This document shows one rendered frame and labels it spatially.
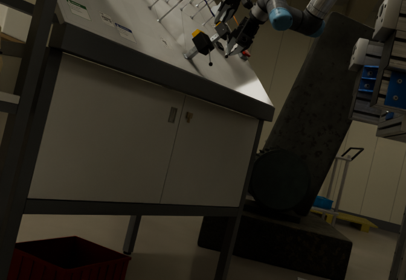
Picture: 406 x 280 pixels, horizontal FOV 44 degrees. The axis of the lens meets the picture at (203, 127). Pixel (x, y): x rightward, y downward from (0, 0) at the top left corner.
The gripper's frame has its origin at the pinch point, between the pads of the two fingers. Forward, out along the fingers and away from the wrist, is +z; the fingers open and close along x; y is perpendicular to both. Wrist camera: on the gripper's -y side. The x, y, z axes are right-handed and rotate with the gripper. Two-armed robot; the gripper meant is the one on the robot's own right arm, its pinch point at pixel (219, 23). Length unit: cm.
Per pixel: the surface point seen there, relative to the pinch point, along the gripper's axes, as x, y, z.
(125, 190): 44, -39, 61
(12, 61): 85, -15, 38
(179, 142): 23, -31, 43
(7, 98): 96, -38, 41
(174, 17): 22.9, 1.3, 7.3
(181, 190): 15, -37, 59
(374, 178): -543, 76, 66
